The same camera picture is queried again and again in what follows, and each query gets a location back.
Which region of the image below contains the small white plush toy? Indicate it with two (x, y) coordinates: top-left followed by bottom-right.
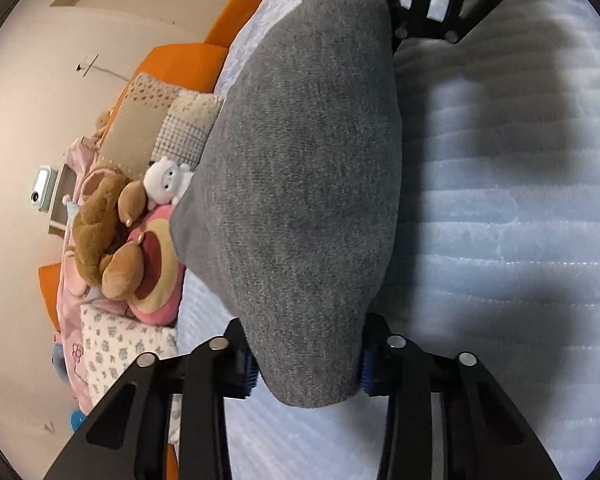
(144, 157), (193, 211)

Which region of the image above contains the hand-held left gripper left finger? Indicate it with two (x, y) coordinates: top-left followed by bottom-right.
(42, 317), (258, 480)

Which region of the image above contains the beige patchwork pillow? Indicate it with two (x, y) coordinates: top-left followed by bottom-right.
(97, 72), (226, 181)

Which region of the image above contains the pink round cushion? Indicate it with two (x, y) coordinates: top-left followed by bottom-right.
(125, 205), (187, 325)

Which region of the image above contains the pale green projector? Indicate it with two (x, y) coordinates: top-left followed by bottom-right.
(32, 165), (61, 213)

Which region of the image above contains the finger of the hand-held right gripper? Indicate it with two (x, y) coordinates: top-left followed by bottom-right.
(389, 0), (531, 45)

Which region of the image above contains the orange sofa bed frame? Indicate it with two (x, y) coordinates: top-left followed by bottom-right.
(37, 0), (281, 480)

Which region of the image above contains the brown plush toy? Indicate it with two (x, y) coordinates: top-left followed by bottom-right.
(71, 170), (148, 301)

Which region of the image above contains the white floral pillow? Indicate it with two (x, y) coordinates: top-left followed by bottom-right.
(80, 305), (181, 446)

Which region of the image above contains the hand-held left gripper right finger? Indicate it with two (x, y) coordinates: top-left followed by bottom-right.
(360, 312), (563, 480)

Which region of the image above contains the grey zip jacket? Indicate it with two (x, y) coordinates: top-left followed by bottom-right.
(169, 0), (403, 408)

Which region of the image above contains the white bedside shelf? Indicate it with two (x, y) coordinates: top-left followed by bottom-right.
(47, 165), (78, 236)

